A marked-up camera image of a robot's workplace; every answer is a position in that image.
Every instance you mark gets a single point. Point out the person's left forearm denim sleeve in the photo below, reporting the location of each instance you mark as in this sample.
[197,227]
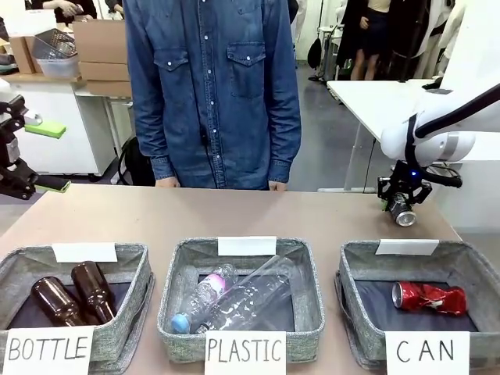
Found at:
[285,148]

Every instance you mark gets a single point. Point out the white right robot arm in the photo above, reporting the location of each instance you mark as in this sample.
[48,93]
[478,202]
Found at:
[394,136]

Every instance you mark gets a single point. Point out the grey fabric plastic basket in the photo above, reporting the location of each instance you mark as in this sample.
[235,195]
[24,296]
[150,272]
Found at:
[308,281]

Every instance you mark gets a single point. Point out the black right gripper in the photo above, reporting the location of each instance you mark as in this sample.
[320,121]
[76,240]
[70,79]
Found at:
[406,173]

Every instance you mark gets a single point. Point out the crushed red can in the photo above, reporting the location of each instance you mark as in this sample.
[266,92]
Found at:
[429,298]

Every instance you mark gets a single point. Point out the white BOTTLE label card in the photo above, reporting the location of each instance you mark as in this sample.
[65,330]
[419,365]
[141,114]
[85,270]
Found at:
[47,351]

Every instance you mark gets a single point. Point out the person's right hand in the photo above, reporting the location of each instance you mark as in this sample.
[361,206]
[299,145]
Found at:
[168,183]

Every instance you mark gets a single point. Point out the white office table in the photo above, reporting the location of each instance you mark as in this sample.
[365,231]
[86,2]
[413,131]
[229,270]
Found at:
[359,101]

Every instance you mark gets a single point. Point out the flat cardboard box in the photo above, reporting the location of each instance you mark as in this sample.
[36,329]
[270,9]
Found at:
[111,88]
[105,71]

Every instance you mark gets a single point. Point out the white plastic basket rim card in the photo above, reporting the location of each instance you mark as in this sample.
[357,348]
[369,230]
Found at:
[247,246]

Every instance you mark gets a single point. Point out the black bag on floor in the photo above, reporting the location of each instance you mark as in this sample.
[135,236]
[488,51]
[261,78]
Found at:
[134,164]

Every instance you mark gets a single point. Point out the clear plastic bin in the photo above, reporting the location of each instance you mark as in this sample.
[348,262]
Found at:
[58,67]

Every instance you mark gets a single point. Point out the grey fabric can basket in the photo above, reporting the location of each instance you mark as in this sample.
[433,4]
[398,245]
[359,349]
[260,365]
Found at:
[351,281]

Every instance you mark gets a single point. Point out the white cabinet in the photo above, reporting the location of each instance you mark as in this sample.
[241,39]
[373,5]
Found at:
[93,129]

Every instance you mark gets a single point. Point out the white PLASTIC label card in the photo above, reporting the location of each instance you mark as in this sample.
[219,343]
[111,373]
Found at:
[245,353]

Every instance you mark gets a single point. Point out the white CAN label card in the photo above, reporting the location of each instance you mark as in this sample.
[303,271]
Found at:
[427,353]

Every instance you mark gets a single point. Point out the white bottle basket rim card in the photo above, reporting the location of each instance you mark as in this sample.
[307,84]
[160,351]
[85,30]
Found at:
[84,252]

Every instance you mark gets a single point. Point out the person's right forearm denim sleeve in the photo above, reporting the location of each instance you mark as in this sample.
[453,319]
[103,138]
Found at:
[154,144]

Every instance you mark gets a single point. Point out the person's denim shirt torso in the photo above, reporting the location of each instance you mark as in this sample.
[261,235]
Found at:
[211,97]

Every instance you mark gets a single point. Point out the metal mesh basket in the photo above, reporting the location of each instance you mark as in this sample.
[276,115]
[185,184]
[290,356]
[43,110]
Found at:
[54,43]

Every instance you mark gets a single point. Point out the bystander in dark top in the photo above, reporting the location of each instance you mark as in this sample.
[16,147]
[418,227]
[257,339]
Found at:
[68,8]

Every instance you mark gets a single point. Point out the large clear plastic bottle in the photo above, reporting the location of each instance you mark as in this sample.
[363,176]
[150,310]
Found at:
[254,297]

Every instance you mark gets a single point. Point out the grey fabric bottle basket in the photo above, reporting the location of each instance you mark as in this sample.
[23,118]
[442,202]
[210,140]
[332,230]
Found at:
[129,281]

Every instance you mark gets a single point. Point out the small clear bottle pink label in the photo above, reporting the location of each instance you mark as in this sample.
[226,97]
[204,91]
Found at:
[211,285]

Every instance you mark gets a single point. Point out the bystander in black coat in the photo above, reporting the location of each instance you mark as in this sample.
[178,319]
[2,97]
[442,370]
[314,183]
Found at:
[367,35]

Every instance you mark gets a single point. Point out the brown glass bottle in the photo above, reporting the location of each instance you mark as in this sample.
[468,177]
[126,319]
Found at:
[93,291]
[54,301]

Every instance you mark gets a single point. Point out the crushed silver grey can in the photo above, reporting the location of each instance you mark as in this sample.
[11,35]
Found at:
[404,216]

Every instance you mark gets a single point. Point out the black hanging bag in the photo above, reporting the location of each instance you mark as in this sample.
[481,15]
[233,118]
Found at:
[315,51]

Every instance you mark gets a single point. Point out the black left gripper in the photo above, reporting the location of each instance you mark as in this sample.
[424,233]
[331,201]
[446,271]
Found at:
[9,156]

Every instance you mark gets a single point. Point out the person's left hand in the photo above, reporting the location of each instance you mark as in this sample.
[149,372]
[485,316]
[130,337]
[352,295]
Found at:
[278,186]

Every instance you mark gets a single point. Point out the white can basket rim card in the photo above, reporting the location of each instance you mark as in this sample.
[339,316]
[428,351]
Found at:
[408,247]

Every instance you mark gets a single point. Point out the large cardboard box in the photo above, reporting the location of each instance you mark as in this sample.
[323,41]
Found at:
[101,41]

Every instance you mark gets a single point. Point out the white paper sheet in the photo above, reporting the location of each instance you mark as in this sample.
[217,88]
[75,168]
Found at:
[31,21]

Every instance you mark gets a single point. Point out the small cardboard box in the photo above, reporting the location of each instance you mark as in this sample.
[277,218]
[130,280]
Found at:
[21,54]

